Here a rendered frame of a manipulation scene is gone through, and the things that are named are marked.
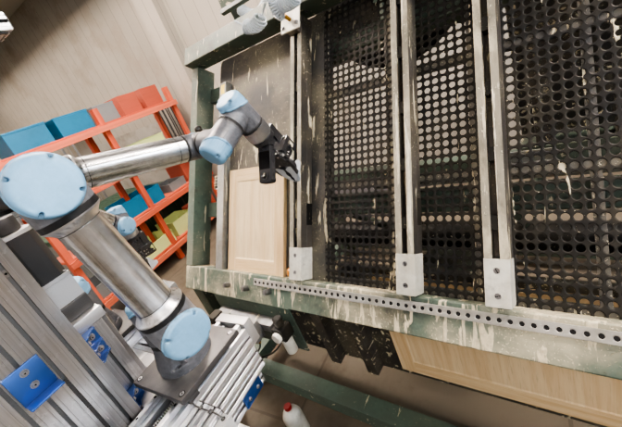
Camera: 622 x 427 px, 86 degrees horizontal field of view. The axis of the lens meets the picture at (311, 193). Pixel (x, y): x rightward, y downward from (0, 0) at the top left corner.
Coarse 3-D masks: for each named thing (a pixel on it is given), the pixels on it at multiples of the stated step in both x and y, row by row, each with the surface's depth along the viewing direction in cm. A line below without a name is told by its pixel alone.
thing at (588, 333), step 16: (288, 288) 134; (304, 288) 129; (320, 288) 124; (368, 304) 112; (384, 304) 108; (400, 304) 105; (416, 304) 102; (432, 304) 99; (480, 320) 91; (496, 320) 88; (512, 320) 86; (528, 320) 84; (544, 320) 82; (576, 336) 78; (592, 336) 76; (608, 336) 74
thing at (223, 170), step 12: (228, 84) 174; (228, 168) 171; (228, 180) 170; (228, 192) 170; (228, 204) 170; (228, 216) 169; (228, 228) 169; (228, 240) 168; (216, 252) 168; (228, 252) 168; (216, 264) 167
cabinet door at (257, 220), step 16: (240, 176) 164; (256, 176) 156; (240, 192) 163; (256, 192) 156; (272, 192) 149; (240, 208) 162; (256, 208) 155; (272, 208) 149; (240, 224) 162; (256, 224) 154; (272, 224) 148; (240, 240) 161; (256, 240) 154; (272, 240) 147; (240, 256) 160; (256, 256) 153; (272, 256) 147; (256, 272) 152; (272, 272) 145
